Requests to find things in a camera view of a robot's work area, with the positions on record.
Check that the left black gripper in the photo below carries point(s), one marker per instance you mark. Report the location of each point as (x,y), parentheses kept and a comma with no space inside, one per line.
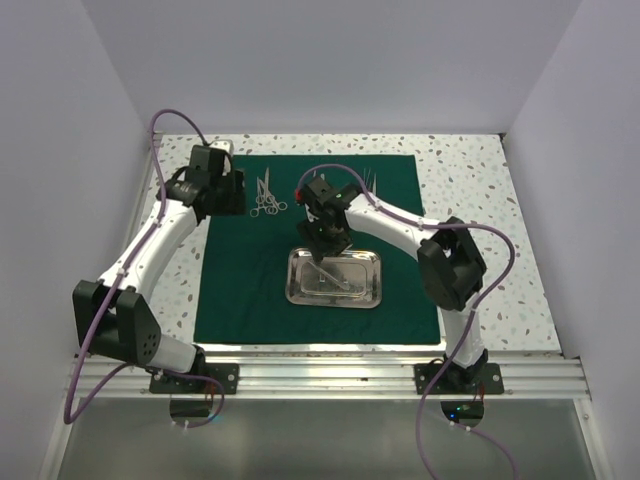
(235,202)

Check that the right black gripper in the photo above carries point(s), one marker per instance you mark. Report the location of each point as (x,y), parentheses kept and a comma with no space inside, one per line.
(318,247)

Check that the steel surgical scissors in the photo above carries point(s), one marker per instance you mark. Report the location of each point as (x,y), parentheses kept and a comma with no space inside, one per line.
(275,207)

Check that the steel needle holder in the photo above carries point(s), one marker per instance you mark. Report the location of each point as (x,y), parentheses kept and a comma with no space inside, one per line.
(260,200)

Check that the steel instrument tray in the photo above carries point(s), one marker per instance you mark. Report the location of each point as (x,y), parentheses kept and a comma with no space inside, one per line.
(305,286)

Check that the dark green surgical cloth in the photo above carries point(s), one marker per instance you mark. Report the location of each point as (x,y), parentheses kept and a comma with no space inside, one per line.
(242,289)

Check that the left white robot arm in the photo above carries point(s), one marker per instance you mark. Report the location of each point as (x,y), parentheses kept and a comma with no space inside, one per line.
(113,315)

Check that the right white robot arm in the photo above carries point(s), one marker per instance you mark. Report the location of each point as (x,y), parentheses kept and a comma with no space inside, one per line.
(450,264)

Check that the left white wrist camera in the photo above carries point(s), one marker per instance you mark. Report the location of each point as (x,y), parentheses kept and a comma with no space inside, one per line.
(223,144)

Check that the aluminium mounting rail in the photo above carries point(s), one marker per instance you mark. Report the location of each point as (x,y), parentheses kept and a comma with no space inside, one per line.
(379,375)

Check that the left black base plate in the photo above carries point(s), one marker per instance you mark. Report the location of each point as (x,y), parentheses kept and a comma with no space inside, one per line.
(213,377)

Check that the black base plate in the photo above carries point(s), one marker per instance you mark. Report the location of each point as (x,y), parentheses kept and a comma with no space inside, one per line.
(485,379)
(213,377)

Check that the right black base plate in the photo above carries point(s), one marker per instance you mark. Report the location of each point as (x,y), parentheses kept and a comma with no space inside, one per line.
(485,379)

